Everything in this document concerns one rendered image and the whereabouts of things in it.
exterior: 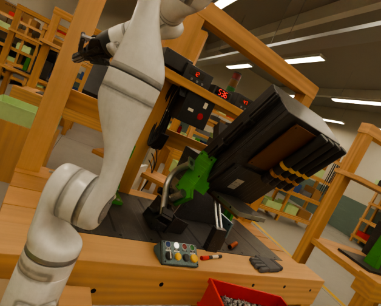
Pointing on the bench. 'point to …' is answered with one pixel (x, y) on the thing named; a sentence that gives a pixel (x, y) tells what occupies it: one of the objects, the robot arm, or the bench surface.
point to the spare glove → (265, 264)
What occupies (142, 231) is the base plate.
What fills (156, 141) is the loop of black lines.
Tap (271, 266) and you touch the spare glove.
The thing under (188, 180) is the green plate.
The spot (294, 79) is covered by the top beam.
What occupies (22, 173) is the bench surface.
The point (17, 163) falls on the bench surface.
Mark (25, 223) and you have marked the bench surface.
